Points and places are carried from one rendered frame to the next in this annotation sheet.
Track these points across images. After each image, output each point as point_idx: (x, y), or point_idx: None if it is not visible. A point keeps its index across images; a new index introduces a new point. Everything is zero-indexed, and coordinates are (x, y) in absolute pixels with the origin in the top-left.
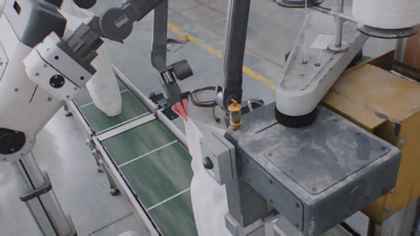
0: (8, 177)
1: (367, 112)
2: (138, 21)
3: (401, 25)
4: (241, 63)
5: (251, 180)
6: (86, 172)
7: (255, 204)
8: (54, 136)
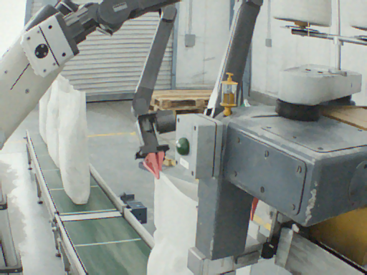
0: None
1: (366, 123)
2: (135, 14)
3: None
4: (238, 85)
5: (237, 172)
6: (45, 252)
7: (233, 230)
8: (24, 215)
